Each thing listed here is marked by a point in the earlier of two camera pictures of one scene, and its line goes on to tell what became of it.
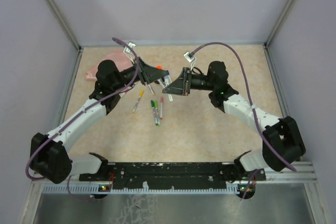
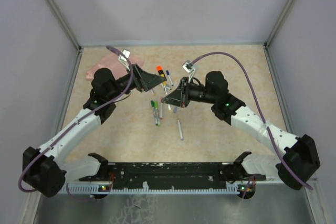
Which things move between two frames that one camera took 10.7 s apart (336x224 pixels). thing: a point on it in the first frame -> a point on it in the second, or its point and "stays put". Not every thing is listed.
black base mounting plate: x=173 y=176 stays put
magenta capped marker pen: x=161 y=104 stays put
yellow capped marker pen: x=140 y=94 -> x=166 y=93
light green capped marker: x=156 y=106 stays put
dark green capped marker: x=153 y=104 stays put
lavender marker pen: x=167 y=81 -> x=180 y=130
